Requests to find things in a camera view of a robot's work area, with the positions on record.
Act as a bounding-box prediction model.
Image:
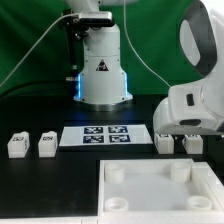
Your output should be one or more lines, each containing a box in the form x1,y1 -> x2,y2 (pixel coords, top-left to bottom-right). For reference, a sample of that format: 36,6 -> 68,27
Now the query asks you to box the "white square tabletop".
97,158 -> 224,224

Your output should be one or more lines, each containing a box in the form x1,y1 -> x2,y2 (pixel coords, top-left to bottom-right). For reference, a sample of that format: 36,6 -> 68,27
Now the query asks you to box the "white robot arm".
64,0 -> 224,135

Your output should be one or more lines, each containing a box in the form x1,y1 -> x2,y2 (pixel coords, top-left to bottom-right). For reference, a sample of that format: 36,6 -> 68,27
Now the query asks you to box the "white marker sheet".
60,124 -> 153,147

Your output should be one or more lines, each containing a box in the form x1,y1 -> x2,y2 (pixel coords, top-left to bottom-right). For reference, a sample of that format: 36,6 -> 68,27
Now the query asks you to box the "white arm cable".
122,0 -> 172,88

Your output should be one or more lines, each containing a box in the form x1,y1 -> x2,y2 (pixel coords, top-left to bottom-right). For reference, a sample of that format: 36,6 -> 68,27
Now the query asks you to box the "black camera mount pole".
62,10 -> 88,82

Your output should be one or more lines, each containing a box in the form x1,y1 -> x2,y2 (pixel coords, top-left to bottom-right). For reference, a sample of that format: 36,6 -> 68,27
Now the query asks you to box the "silver camera on mount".
78,11 -> 114,27

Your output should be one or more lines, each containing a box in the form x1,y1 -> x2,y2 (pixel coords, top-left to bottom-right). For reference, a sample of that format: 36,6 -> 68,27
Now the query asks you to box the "grey camera cable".
0,13 -> 81,88

